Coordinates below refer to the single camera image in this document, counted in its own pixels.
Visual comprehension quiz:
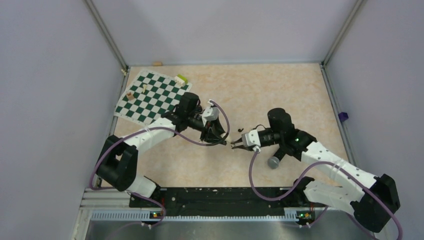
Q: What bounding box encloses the green white chessboard mat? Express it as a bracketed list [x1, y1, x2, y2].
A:
[114, 69, 192, 127]

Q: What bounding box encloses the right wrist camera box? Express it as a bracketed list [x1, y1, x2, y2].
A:
[241, 129, 261, 153]

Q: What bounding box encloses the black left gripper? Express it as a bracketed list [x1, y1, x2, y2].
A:
[187, 112, 229, 145]

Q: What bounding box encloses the green white toy block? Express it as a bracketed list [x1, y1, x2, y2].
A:
[174, 74, 189, 87]

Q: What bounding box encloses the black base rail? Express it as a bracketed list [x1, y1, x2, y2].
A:
[129, 187, 323, 217]

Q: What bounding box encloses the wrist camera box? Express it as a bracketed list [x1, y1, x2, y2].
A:
[201, 106, 219, 125]
[241, 129, 261, 153]

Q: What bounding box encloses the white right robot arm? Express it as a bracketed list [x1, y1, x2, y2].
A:
[231, 108, 403, 239]

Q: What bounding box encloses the wooden cork piece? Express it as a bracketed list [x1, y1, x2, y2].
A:
[152, 61, 163, 67]

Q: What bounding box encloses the small wooden cube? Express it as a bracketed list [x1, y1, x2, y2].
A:
[125, 92, 135, 101]

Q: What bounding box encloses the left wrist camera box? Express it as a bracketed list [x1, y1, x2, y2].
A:
[201, 106, 219, 125]

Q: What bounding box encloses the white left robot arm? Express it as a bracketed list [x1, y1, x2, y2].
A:
[90, 92, 230, 207]

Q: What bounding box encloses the small purple object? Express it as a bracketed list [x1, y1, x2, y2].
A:
[338, 112, 349, 123]

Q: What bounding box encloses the black microphone grey head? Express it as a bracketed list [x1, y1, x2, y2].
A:
[267, 147, 286, 170]

